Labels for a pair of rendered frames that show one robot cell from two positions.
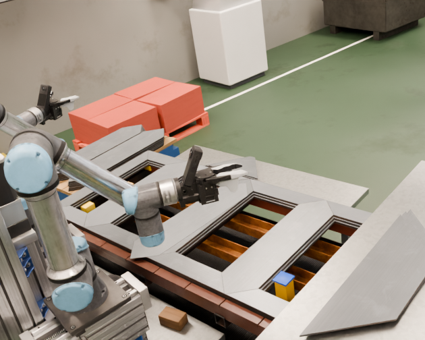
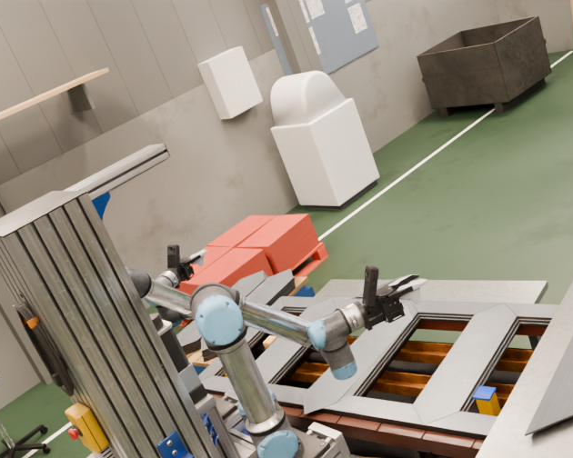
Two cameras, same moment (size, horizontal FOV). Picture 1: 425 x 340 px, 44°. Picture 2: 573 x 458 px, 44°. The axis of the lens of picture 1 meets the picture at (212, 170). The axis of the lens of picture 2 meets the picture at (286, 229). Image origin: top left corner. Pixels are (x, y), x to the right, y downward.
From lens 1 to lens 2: 0.52 m
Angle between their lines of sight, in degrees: 8
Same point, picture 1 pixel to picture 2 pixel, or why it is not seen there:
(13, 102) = not seen: hidden behind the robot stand
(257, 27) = (356, 131)
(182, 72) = (277, 203)
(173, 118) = (286, 258)
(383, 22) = (503, 91)
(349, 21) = (461, 98)
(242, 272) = (436, 399)
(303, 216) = (483, 325)
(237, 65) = (343, 179)
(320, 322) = (542, 416)
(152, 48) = (236, 183)
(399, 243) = not seen: outside the picture
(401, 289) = not seen: outside the picture
